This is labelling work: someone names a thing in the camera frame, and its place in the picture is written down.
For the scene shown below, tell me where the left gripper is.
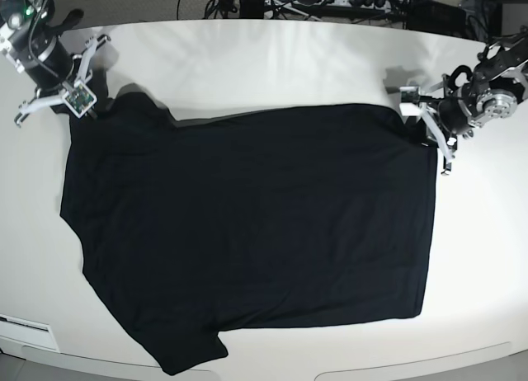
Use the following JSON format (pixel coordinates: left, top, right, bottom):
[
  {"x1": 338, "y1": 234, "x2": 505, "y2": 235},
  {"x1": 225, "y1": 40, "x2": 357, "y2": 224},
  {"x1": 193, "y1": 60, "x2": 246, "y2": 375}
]
[{"x1": 414, "y1": 78, "x2": 471, "y2": 176}]

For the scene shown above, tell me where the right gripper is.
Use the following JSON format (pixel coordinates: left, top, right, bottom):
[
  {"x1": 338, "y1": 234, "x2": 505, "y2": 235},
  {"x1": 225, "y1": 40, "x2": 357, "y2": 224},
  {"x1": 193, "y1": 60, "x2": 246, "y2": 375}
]
[{"x1": 14, "y1": 35, "x2": 111, "y2": 127}]

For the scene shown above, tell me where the black graphic T-shirt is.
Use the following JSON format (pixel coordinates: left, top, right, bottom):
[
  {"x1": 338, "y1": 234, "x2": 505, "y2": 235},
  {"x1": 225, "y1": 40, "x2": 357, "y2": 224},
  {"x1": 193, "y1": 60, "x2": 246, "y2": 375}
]
[{"x1": 60, "y1": 93, "x2": 438, "y2": 375}]

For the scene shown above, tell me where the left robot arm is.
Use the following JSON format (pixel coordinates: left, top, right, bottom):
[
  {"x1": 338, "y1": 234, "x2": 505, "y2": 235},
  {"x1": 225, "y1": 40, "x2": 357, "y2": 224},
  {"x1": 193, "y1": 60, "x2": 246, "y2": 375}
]
[{"x1": 401, "y1": 32, "x2": 527, "y2": 175}]

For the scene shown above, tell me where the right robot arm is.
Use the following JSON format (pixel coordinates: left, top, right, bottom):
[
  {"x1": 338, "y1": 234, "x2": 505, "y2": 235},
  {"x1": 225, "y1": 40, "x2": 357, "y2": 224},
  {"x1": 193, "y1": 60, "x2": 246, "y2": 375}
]
[{"x1": 1, "y1": 0, "x2": 111, "y2": 127}]

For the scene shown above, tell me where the black equipment box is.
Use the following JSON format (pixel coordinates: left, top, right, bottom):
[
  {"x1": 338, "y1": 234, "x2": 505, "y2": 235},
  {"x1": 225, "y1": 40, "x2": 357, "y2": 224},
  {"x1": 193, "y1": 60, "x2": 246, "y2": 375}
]
[{"x1": 406, "y1": 0, "x2": 467, "y2": 38}]

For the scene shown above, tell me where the white power strip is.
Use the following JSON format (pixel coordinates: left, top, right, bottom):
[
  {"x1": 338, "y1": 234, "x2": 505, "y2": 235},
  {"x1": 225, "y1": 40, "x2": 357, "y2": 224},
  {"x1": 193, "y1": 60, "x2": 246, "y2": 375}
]
[{"x1": 272, "y1": 0, "x2": 391, "y2": 12}]

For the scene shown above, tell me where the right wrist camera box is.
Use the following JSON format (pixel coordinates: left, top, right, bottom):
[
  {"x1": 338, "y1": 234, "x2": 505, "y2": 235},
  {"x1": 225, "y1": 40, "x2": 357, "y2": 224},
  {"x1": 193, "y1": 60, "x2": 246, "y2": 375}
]
[{"x1": 62, "y1": 81, "x2": 97, "y2": 118}]

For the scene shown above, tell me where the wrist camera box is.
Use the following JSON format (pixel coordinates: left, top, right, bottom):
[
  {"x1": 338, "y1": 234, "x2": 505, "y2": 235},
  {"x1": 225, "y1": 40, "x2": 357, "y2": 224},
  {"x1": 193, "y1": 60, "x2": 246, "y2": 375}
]
[
  {"x1": 62, "y1": 81, "x2": 97, "y2": 118},
  {"x1": 399, "y1": 86, "x2": 421, "y2": 117}
]

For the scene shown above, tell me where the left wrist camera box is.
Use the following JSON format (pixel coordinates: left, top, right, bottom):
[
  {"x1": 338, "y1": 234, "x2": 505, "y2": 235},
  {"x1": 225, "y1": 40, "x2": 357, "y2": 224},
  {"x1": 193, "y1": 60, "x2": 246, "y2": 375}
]
[{"x1": 399, "y1": 86, "x2": 421, "y2": 117}]

